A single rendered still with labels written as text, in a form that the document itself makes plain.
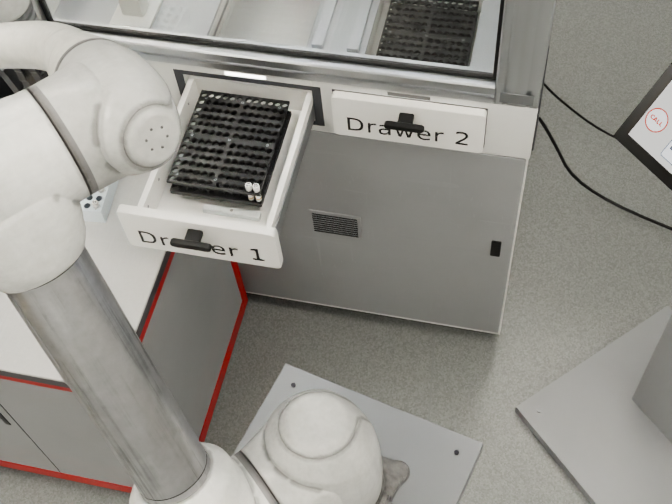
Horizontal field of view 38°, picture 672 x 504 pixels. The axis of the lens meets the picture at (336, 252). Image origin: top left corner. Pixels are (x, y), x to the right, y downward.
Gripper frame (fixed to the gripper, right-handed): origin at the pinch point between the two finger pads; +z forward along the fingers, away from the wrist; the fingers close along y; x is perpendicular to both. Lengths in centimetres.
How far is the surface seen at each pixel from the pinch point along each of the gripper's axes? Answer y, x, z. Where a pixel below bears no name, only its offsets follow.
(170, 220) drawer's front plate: 24.0, -16.4, 6.8
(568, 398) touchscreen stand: 104, -3, 96
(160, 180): 18.0, -3.9, 12.7
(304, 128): 43.4, 9.5, 11.5
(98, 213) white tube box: 4.8, -7.4, 20.3
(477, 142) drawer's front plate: 76, 11, 14
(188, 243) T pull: 27.7, -20.0, 8.1
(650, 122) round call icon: 104, 5, -2
